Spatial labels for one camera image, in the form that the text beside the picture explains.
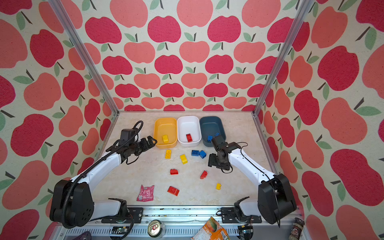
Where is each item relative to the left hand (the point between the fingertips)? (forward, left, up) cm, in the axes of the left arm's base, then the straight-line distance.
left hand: (154, 144), depth 87 cm
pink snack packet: (-25, +3, -12) cm, 27 cm away
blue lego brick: (+14, -41, -10) cm, 44 cm away
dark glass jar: (-42, -71, -9) cm, 82 cm away
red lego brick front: (-23, -12, -11) cm, 28 cm away
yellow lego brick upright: (+1, -7, -13) cm, 15 cm away
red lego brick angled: (-15, -29, -11) cm, 35 cm away
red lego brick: (+12, -21, -11) cm, 26 cm away
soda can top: (-41, -6, -1) cm, 42 cm away
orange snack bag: (-42, -31, -10) cm, 53 cm away
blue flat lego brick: (0, -25, -11) cm, 27 cm away
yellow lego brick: (+11, -4, -10) cm, 16 cm away
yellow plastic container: (+18, -3, -10) cm, 21 cm away
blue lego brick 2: (+13, -36, -13) cm, 40 cm away
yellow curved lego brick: (-4, -17, -12) cm, 22 cm away
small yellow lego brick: (-21, -38, -13) cm, 45 cm away
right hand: (-11, -37, -6) cm, 39 cm away
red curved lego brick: (-12, -12, -12) cm, 21 cm away
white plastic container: (+25, -21, -11) cm, 35 cm away
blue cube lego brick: (-1, -30, -11) cm, 32 cm away
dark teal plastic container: (+25, -37, -13) cm, 47 cm away
